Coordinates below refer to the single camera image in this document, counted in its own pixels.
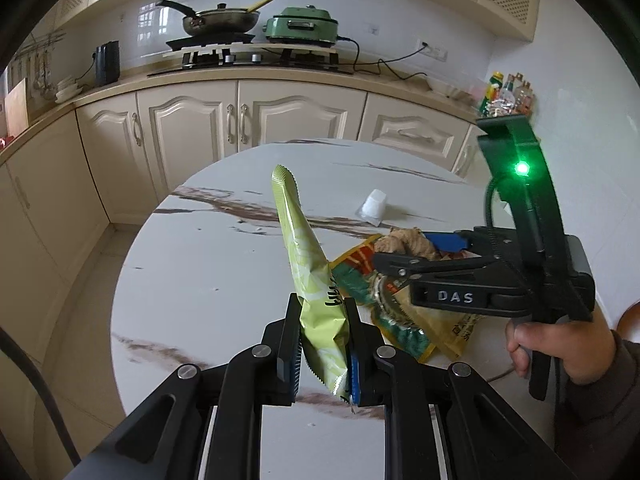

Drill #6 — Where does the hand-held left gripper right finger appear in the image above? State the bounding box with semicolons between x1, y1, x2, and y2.
345;297;566;480

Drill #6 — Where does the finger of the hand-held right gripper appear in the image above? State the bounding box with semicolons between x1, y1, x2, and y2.
372;251;531;317
422;227;501;261

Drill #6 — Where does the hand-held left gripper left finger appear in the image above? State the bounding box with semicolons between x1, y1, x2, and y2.
97;294;303;480

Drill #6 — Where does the ginger root piece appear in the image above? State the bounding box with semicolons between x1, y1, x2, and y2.
374;227;443;262

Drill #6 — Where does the yellow printed snack bag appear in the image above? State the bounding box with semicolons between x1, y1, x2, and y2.
330;234;483;363

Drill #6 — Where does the small white plastic cup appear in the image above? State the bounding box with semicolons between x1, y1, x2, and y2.
356;189;388;227

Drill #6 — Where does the light green snack wrapper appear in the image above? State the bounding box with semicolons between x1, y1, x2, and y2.
271;164;351;403

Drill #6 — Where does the person's right forearm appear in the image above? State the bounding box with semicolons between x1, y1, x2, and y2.
552;300;640;461

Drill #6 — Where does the person's right hand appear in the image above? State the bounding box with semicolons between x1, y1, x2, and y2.
505;319;618;391

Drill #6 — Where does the group of condiment bottles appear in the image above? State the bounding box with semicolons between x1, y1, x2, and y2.
477;71;535;121

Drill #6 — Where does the round white marble table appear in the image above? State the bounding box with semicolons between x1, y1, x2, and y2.
111;139;541;480

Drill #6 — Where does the black gas stove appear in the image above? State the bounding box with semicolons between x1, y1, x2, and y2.
147;47;353;78

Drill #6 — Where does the green electric cooker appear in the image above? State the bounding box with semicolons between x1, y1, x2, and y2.
264;5;340;45

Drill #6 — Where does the black wok with lid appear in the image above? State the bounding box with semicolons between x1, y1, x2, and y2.
155;0;276;37

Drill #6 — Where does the stack of white bowls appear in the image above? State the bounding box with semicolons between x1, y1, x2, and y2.
54;76;85;105

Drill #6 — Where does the black electric kettle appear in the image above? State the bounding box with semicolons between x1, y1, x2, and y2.
94;40;122;87

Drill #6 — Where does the wooden cutting board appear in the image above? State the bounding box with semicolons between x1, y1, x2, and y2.
5;79;30;137

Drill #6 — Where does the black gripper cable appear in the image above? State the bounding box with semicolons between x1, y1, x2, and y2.
482;172;531;233
0;327;83;466

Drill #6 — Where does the white wall outlet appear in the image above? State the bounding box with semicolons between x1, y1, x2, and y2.
417;40;448;60

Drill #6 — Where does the black power cable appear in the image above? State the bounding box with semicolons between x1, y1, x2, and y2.
337;35;431;81

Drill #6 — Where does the wall utensil rack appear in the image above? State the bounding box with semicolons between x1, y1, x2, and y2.
10;27;68;101

